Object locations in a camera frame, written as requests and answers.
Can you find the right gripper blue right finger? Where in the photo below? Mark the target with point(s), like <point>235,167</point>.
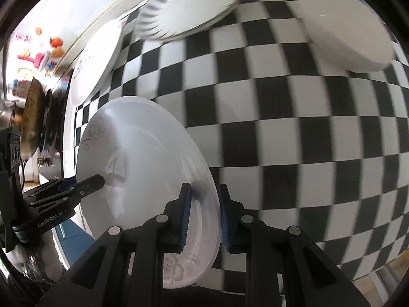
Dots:
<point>233,231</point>

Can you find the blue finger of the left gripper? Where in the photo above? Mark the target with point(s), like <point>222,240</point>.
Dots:
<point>88,186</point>

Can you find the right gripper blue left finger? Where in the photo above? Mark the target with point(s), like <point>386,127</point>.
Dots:
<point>177,225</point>

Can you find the white plate grey floral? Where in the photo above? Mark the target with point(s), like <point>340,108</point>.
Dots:
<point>145,155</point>

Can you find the white plate floral rim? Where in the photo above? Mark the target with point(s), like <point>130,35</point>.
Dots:
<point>95,62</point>

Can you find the white plate black striped rim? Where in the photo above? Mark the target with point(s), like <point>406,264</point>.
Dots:
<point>167,20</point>

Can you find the plain white bowl front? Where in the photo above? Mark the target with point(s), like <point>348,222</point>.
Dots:
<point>348,33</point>

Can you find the blue lower cabinet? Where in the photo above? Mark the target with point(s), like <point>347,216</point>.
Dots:
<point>72,241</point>

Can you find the black frying pan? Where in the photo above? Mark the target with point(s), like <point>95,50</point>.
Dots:
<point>37,103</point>

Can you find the black white checkered cloth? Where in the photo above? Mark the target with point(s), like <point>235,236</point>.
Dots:
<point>297,140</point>

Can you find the colourful wall stickers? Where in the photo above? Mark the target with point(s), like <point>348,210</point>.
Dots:
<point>32,52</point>

